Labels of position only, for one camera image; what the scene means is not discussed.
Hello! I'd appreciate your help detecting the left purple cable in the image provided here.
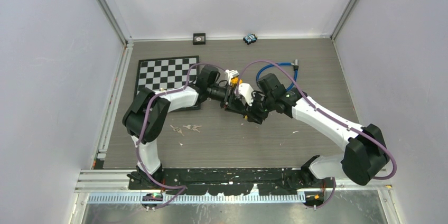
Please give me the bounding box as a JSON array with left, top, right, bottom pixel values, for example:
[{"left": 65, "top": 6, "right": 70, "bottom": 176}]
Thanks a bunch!
[{"left": 134, "top": 62, "right": 228, "bottom": 192}]

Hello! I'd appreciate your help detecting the small blue toy car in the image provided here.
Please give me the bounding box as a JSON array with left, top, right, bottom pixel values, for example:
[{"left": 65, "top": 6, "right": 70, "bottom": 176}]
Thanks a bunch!
[{"left": 242, "top": 33, "right": 258, "bottom": 45}]

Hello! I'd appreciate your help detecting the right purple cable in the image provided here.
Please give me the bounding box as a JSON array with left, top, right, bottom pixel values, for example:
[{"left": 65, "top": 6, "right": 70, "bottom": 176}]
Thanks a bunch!
[{"left": 233, "top": 60, "right": 398, "bottom": 181}]

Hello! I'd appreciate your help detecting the purple cable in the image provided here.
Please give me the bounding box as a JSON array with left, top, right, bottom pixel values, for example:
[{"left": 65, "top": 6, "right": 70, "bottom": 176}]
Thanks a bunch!
[
  {"left": 134, "top": 62, "right": 228, "bottom": 192},
  {"left": 233, "top": 60, "right": 398, "bottom": 181}
]

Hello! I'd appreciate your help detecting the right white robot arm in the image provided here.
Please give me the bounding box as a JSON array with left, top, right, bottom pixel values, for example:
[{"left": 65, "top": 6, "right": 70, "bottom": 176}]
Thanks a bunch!
[{"left": 235, "top": 73, "right": 396, "bottom": 187}]

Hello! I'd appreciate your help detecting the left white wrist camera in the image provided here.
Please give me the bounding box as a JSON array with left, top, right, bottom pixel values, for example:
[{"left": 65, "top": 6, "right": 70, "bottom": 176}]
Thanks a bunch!
[{"left": 225, "top": 70, "right": 239, "bottom": 84}]

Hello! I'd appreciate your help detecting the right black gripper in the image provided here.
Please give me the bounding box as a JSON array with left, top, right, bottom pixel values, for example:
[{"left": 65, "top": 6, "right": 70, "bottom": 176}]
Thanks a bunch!
[{"left": 241, "top": 90, "right": 275, "bottom": 125}]

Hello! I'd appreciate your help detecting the blue cable lock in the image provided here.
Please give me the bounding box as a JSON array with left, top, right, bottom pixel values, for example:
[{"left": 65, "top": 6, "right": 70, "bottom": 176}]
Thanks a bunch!
[{"left": 256, "top": 59, "right": 300, "bottom": 92}]

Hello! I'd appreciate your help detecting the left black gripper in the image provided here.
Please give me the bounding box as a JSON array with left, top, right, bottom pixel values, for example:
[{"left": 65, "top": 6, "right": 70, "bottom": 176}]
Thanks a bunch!
[{"left": 207, "top": 83, "right": 244, "bottom": 115}]

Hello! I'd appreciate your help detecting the silver key bunch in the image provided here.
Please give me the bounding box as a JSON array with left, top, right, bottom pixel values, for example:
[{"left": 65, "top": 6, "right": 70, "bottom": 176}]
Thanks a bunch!
[
  {"left": 183, "top": 125, "right": 202, "bottom": 133},
  {"left": 170, "top": 125, "right": 184, "bottom": 136}
]

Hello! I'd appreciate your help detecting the silver key bunch left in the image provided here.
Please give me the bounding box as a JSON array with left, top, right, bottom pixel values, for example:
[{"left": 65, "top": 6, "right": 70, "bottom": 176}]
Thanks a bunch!
[{"left": 170, "top": 125, "right": 184, "bottom": 136}]

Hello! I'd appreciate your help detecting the silver key bunch right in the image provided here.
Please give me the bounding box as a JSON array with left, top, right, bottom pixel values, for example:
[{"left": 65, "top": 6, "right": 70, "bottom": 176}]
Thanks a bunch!
[{"left": 183, "top": 125, "right": 202, "bottom": 133}]

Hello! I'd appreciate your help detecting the small black square box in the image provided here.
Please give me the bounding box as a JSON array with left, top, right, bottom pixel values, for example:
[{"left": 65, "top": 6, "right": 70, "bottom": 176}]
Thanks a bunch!
[{"left": 192, "top": 33, "right": 206, "bottom": 45}]

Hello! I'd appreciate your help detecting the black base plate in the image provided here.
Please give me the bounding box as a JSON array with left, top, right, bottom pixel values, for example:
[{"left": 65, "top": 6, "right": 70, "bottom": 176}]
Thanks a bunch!
[{"left": 127, "top": 167, "right": 335, "bottom": 196}]

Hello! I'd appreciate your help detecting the black white chessboard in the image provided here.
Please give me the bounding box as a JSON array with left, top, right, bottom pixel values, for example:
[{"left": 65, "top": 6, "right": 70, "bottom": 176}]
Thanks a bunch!
[{"left": 134, "top": 55, "right": 199, "bottom": 96}]

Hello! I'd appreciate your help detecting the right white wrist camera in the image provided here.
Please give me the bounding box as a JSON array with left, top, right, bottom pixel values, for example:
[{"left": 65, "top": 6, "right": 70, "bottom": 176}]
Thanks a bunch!
[{"left": 238, "top": 83, "right": 254, "bottom": 106}]

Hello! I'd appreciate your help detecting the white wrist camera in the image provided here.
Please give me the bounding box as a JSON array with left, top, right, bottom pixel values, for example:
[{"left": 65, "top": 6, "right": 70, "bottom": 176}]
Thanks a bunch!
[
  {"left": 225, "top": 70, "right": 239, "bottom": 84},
  {"left": 238, "top": 83, "right": 254, "bottom": 106}
]

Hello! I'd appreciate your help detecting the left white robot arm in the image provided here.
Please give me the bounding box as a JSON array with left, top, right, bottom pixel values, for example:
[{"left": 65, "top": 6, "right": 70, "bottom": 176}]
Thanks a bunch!
[{"left": 123, "top": 63, "right": 247, "bottom": 189}]

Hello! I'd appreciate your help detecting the blue yellow toy car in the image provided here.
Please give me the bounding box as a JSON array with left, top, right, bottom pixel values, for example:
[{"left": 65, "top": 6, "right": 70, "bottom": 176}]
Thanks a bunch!
[{"left": 230, "top": 77, "right": 243, "bottom": 86}]

